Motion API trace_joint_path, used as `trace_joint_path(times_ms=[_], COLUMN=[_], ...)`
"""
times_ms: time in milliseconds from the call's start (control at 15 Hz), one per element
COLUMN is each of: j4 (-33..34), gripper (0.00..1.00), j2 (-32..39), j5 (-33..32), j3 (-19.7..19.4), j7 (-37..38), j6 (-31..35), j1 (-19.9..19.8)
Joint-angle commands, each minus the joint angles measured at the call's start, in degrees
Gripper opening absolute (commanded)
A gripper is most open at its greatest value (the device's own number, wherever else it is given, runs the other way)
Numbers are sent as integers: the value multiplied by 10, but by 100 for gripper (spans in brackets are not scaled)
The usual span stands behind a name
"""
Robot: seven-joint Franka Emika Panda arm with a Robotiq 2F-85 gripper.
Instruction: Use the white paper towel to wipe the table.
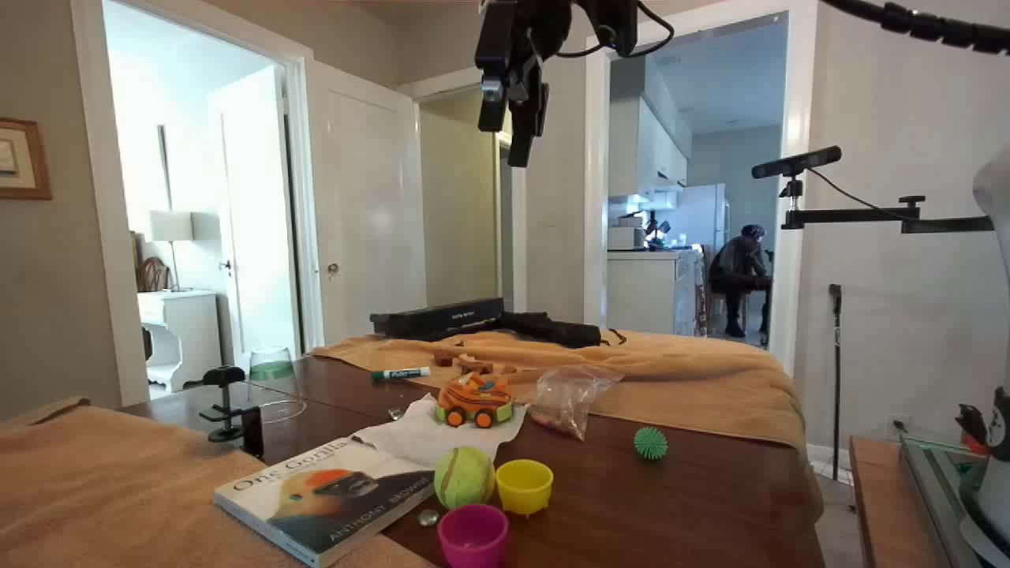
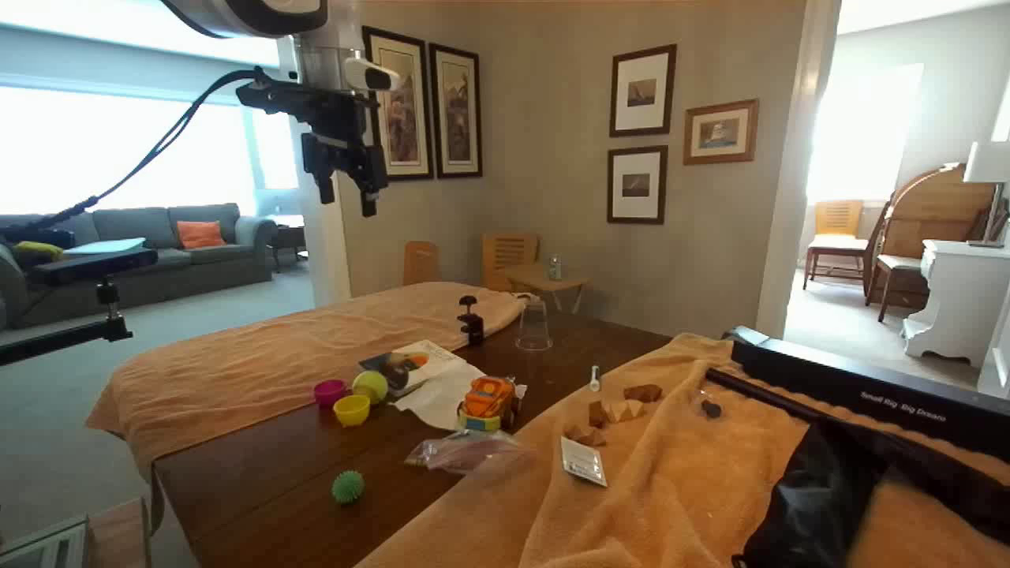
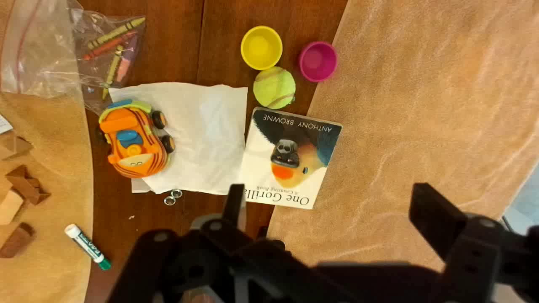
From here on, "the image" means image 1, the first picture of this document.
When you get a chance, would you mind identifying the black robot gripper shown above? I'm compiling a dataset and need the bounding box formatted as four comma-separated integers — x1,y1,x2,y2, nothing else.
473,0,572,166

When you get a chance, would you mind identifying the white paper towel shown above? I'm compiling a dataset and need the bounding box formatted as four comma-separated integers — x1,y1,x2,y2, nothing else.
356,393,523,466

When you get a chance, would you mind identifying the white door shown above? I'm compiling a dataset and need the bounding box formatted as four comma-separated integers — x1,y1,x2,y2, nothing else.
308,62,426,344

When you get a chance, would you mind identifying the black long case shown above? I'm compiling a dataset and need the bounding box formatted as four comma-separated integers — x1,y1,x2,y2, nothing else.
369,298,603,348

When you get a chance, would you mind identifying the brown toy animal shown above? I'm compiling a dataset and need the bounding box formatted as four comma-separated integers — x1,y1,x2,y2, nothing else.
432,350,518,378

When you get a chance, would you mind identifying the person sitting in kitchen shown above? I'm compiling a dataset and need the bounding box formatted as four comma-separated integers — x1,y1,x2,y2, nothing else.
706,225,770,336

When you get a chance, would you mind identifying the orange toy car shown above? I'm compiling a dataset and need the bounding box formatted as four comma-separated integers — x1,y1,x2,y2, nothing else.
432,374,515,428

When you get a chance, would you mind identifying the clear plastic bag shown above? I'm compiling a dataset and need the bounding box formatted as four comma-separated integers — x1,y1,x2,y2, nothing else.
529,367,619,442

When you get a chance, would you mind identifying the green marker pen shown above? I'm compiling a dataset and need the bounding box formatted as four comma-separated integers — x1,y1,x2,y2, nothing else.
369,367,430,381

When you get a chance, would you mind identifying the tan blanket right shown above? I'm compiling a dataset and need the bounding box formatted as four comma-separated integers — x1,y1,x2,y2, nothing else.
320,331,805,450

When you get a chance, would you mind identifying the small green ball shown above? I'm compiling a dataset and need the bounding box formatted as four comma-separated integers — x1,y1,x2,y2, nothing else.
630,426,670,460

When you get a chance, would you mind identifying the green tennis ball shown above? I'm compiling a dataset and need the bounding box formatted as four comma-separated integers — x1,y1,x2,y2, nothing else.
435,446,497,509

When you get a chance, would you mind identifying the yellow plastic cup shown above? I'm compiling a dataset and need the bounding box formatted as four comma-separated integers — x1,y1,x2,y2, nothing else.
497,456,557,514

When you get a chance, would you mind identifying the black table clamp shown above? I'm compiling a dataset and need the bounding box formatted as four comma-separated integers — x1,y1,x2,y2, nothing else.
197,367,264,456

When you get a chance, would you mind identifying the pink plastic cup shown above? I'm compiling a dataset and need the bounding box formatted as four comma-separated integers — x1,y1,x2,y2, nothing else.
440,504,513,568

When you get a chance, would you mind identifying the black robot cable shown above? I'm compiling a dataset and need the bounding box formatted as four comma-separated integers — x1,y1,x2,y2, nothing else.
557,0,680,60

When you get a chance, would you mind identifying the framed picture on wall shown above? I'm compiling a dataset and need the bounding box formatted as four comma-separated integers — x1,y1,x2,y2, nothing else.
0,117,52,199

